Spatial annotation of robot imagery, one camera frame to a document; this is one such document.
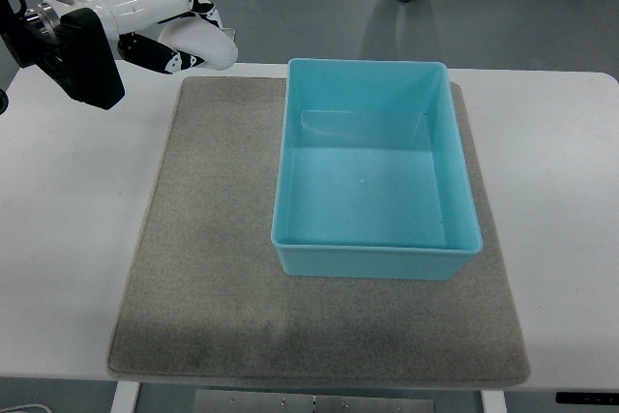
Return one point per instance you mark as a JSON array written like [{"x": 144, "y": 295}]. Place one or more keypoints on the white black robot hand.
[{"x": 135, "y": 25}]

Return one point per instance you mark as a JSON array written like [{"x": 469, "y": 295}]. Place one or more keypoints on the white rabbit toy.
[{"x": 197, "y": 43}]

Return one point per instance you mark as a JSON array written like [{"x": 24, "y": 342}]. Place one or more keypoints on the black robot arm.
[{"x": 67, "y": 42}]

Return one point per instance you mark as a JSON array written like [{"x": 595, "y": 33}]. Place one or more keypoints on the blue plastic box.
[{"x": 373, "y": 180}]

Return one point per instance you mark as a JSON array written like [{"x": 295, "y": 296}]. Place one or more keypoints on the grey felt mat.
[{"x": 207, "y": 301}]

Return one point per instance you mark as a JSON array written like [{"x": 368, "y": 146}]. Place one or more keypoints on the metal plate under table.
[{"x": 239, "y": 401}]

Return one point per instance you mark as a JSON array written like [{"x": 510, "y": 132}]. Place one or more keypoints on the black table control panel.
[{"x": 587, "y": 398}]

